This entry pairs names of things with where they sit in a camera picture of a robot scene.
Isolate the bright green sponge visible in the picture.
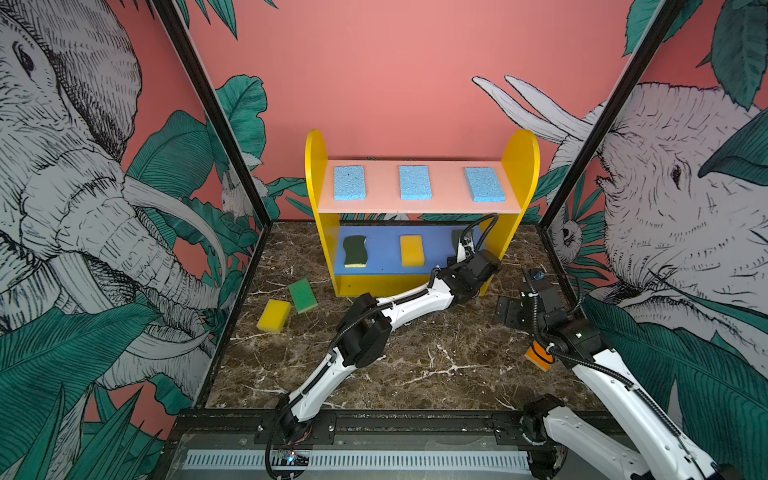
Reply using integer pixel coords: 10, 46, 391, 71
288, 278, 318, 314

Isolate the black left frame post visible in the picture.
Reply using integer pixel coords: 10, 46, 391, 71
151, 0, 272, 228

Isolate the blue sponge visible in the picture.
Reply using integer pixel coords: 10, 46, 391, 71
464, 167, 506, 203
334, 165, 366, 201
399, 165, 432, 201

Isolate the black right frame post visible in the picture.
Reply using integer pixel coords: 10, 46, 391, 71
538, 0, 686, 230

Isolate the black frame post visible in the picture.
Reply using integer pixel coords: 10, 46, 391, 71
151, 0, 272, 228
538, 0, 686, 230

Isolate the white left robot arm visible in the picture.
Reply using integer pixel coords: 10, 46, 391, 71
273, 250, 501, 444

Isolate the dark green sponge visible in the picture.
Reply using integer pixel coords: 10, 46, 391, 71
451, 229, 464, 250
342, 235, 368, 268

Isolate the white vent strip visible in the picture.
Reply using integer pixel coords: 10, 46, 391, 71
181, 449, 531, 474

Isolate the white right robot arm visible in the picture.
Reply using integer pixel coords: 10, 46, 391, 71
494, 269, 742, 479

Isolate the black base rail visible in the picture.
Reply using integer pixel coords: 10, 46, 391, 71
161, 407, 655, 480

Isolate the orange yellow sponge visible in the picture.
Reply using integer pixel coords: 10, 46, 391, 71
525, 341, 555, 372

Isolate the yellow pink blue shelf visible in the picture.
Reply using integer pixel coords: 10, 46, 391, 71
305, 130, 540, 297

